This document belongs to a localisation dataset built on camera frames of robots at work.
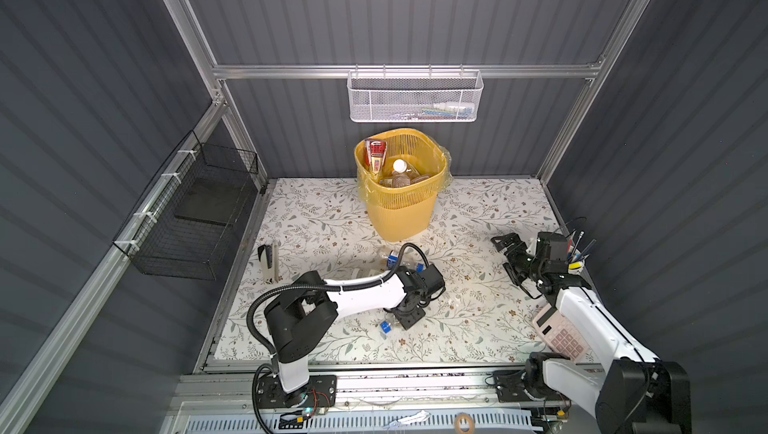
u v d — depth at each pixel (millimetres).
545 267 652
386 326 806
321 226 1065
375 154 875
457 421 693
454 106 912
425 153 937
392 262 917
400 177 940
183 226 723
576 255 867
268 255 965
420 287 621
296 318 469
